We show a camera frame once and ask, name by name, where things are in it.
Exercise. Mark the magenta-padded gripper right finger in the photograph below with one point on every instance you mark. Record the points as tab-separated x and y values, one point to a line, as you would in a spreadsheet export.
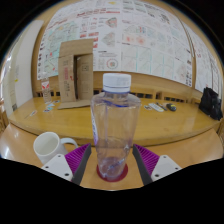
163	165

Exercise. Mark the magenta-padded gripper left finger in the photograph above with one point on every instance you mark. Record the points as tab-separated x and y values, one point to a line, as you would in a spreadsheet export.
61	165

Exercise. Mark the clear plastic bottle white cap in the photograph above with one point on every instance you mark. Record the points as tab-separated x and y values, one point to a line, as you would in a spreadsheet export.
115	126

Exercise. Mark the white ceramic mug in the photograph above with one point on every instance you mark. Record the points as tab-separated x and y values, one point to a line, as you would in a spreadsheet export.
48	146

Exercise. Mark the flat round red coaster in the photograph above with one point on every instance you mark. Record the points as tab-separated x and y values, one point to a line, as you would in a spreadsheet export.
100	175

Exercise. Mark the white oblong device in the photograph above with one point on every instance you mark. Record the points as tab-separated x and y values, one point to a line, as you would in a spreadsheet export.
156	107

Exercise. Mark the small black device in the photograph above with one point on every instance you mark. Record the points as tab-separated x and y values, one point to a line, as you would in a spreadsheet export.
171	107

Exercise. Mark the small bottle with red label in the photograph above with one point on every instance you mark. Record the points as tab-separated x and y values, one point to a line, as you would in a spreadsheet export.
46	91

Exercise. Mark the black bag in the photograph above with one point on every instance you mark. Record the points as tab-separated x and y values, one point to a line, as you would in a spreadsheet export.
210	104

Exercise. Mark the brown cardboard box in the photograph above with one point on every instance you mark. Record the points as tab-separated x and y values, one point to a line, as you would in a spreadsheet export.
75	73

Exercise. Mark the wall poster with diagrams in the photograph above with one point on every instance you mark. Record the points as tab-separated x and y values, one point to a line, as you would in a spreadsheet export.
206	63
156	43

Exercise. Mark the wall poster with teal map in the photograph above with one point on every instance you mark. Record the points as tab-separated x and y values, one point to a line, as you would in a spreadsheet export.
76	30

